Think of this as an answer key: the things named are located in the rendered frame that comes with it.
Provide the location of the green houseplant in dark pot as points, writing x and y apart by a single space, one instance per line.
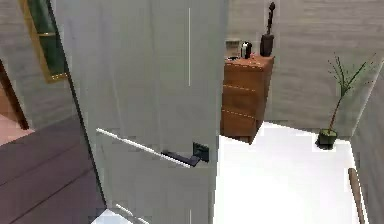
338 100

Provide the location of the pale grey room door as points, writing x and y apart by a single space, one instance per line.
143 100

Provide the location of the brown chest of drawers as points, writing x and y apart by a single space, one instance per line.
245 96

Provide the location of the grey framed box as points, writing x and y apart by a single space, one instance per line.
232 48

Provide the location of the black and white cylinder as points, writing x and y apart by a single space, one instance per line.
246 50

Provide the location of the dark statue on base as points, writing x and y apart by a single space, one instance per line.
267 41

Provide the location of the brown wooden stick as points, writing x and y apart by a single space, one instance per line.
356 193

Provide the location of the gold framed wall picture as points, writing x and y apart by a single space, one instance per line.
45 40

